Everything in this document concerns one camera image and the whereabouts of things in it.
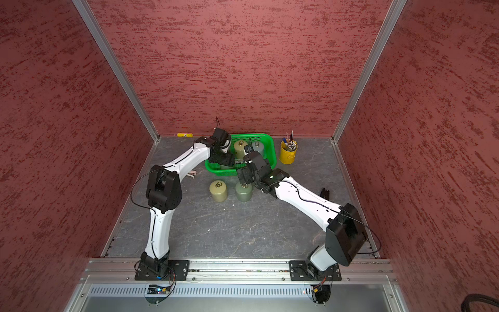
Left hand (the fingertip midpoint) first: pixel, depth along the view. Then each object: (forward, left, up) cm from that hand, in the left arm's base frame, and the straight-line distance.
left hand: (225, 163), depth 98 cm
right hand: (-11, -14, +10) cm, 20 cm away
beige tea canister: (-16, +2, -1) cm, 16 cm away
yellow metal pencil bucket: (+6, -33, +1) cm, 34 cm away
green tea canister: (-16, -11, -2) cm, 19 cm away
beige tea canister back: (+11, -7, +1) cm, 13 cm away
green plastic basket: (+15, -23, +1) cm, 27 cm away
